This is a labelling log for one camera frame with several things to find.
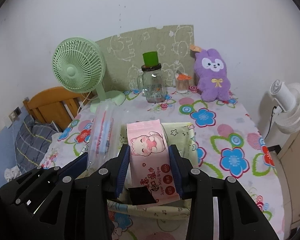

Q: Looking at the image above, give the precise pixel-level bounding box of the green cartoon printed board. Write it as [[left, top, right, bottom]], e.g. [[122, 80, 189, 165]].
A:
[[95, 24, 195, 93]]

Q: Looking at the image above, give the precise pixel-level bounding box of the black fan cable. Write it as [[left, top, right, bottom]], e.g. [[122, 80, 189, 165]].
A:
[[264, 105, 280, 139]]

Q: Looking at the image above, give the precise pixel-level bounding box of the clear plastic bag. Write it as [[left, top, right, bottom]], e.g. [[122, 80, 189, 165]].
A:
[[86, 102, 115, 172]]

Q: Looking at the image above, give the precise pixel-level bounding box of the grey plaid blanket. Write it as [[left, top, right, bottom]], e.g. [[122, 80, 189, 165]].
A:
[[11, 115, 59, 173]]

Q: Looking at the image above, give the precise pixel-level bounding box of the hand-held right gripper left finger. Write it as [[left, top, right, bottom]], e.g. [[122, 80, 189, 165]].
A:
[[31, 144, 130, 240]]

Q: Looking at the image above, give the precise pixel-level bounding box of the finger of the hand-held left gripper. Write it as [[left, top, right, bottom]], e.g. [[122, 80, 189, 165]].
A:
[[54, 152, 89, 178]]

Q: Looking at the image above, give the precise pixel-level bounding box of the floral tablecloth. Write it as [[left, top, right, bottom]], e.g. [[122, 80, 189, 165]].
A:
[[39, 85, 284, 240]]

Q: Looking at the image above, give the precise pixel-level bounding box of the beige door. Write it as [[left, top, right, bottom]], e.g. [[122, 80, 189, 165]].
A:
[[277, 127, 300, 230]]

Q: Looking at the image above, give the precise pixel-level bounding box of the white charging cable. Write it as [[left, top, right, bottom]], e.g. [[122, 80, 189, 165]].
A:
[[11, 119, 18, 160]]

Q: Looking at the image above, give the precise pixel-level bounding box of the green plastic cup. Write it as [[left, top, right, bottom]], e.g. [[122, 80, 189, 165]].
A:
[[142, 51, 160, 67]]

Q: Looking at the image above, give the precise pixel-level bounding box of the pink wet wipes pack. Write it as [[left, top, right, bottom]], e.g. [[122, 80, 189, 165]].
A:
[[126, 120, 182, 207]]

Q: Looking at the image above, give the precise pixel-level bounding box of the white crumpled cloth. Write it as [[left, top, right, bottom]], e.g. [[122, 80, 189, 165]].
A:
[[4, 167, 22, 180]]

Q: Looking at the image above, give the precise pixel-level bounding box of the green desk fan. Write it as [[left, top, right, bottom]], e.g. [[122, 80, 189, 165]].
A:
[[52, 37, 125, 113]]

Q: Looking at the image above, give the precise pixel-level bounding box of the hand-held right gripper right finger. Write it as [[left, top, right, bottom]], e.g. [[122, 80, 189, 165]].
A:
[[168, 144, 268, 240]]

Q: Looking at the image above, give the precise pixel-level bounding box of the wall socket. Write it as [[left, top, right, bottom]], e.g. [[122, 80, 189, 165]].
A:
[[9, 106, 22, 119]]

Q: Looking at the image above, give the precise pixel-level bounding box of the cotton swab jar orange lid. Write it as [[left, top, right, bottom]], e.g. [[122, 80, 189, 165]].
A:
[[175, 72, 192, 94]]

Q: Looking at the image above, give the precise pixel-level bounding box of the beige fan cable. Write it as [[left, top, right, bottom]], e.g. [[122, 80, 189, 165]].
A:
[[78, 91, 94, 112]]

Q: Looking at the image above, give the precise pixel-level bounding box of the purple plush bunny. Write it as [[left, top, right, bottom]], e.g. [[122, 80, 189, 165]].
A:
[[189, 44, 232, 102]]

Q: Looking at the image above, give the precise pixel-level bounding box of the white standing fan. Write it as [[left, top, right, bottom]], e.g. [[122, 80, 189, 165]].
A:
[[259, 79, 300, 140]]

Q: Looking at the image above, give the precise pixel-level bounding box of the wooden bed headboard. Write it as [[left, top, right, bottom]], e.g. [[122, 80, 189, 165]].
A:
[[22, 86, 95, 133]]

